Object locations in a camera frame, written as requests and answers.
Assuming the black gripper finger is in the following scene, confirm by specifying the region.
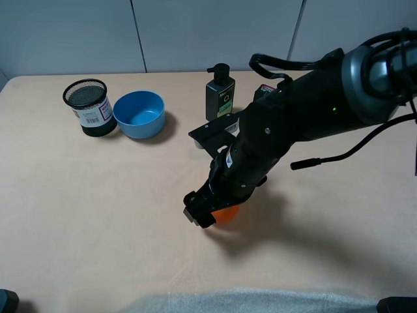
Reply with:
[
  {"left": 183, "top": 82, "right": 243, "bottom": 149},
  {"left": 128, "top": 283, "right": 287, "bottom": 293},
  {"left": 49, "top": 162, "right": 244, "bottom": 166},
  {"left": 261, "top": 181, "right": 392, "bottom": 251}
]
[{"left": 183, "top": 207, "right": 216, "bottom": 229}]

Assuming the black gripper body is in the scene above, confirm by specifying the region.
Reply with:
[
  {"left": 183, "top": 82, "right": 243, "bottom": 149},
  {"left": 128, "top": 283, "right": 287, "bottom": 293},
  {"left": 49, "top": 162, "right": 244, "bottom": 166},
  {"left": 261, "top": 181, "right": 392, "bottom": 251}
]
[{"left": 184, "top": 143, "right": 279, "bottom": 215}]

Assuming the orange ball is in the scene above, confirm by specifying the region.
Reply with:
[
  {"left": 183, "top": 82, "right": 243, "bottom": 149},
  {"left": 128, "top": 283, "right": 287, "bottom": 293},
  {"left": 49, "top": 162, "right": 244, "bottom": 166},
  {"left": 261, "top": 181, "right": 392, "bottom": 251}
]
[{"left": 211, "top": 205, "right": 239, "bottom": 225}]

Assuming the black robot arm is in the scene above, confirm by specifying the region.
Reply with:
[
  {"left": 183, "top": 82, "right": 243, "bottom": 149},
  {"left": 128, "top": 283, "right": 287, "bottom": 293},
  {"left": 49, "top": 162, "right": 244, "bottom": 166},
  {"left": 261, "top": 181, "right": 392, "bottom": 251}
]
[{"left": 183, "top": 28, "right": 416, "bottom": 228}]

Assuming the black object lower right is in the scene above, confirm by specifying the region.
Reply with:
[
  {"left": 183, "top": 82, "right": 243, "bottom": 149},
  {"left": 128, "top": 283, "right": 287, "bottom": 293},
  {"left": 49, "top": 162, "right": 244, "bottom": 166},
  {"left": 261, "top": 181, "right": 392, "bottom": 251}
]
[{"left": 377, "top": 297, "right": 417, "bottom": 313}]

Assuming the black object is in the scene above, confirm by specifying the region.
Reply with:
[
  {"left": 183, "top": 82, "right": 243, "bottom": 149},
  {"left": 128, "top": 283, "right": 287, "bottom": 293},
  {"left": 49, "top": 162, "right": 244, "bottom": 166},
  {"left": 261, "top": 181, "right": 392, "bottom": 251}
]
[
  {"left": 377, "top": 297, "right": 417, "bottom": 313},
  {"left": 0, "top": 289, "right": 20, "bottom": 313}
]

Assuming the black object lower left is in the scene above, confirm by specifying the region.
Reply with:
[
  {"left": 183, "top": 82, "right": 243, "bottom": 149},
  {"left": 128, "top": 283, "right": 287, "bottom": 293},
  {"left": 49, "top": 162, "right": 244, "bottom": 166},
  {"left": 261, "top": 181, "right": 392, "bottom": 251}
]
[{"left": 0, "top": 289, "right": 20, "bottom": 313}]

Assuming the dark pump bottle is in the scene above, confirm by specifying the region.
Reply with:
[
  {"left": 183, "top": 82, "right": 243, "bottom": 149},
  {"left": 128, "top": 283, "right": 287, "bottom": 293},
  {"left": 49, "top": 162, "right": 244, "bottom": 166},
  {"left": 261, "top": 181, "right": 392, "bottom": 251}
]
[{"left": 205, "top": 63, "right": 235, "bottom": 121}]

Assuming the small black box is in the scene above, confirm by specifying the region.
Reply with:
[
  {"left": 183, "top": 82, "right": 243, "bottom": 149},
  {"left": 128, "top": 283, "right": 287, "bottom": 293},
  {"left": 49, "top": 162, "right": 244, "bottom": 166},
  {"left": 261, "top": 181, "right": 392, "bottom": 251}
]
[{"left": 253, "top": 84, "right": 276, "bottom": 102}]

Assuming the grey cloth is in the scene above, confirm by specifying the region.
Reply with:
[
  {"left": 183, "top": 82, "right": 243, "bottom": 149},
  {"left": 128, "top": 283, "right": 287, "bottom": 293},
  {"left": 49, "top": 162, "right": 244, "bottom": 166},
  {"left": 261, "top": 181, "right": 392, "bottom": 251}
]
[{"left": 121, "top": 288, "right": 378, "bottom": 312}]

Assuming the blue plastic bowl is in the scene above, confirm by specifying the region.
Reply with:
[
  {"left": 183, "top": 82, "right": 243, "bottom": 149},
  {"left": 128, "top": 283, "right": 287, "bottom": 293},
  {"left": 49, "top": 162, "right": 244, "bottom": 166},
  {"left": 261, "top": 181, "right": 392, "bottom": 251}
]
[{"left": 113, "top": 91, "right": 165, "bottom": 140}]

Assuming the black mesh pen holder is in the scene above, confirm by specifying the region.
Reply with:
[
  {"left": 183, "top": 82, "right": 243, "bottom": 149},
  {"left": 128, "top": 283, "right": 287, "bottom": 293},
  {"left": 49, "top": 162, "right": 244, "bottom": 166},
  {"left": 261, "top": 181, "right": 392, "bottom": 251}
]
[{"left": 63, "top": 78, "right": 117, "bottom": 138}]

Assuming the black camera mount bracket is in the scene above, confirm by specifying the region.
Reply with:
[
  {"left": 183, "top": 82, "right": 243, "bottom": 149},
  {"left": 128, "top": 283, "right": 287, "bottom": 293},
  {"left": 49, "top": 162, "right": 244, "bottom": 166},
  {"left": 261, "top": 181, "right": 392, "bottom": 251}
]
[{"left": 188, "top": 113, "right": 239, "bottom": 159}]

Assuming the black cable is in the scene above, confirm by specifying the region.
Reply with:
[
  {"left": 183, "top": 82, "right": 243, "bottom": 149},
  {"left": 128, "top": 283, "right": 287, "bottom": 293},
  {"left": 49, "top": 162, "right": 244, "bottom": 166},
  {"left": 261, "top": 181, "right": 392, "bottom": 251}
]
[{"left": 289, "top": 112, "right": 417, "bottom": 171}]

